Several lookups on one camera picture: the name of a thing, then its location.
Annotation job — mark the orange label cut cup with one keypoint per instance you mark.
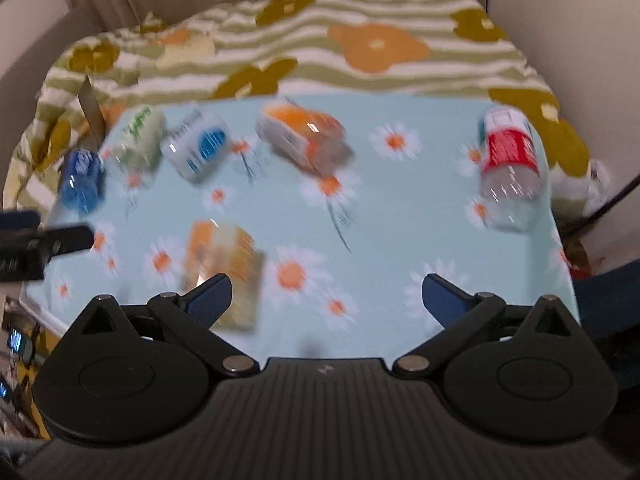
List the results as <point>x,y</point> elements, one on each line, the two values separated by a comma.
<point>314,141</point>

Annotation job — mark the light blue daisy tablecloth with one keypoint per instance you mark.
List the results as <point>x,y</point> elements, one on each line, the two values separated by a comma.
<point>341,261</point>

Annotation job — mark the red label clear cup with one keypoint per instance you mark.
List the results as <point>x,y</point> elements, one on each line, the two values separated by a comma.
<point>510,177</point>

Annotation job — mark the green dotted cut cup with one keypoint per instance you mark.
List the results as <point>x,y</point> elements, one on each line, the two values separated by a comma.
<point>138,148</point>

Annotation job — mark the white blue label cup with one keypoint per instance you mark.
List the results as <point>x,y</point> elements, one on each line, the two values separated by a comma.
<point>197,145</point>

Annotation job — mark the grey headboard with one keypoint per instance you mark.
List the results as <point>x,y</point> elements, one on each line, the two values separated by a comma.
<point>22,81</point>

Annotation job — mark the striped floral blanket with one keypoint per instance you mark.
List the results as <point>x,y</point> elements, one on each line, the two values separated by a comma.
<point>265,47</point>

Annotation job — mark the blue cut bottle cup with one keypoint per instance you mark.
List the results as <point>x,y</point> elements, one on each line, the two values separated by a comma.
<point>82,182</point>

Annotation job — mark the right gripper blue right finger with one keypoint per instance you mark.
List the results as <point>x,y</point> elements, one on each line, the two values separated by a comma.
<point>464,318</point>

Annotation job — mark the yellow orange cut cup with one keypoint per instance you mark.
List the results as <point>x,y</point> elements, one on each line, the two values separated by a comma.
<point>225,248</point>

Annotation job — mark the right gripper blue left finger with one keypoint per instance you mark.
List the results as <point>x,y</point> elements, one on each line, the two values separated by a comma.
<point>190,316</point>

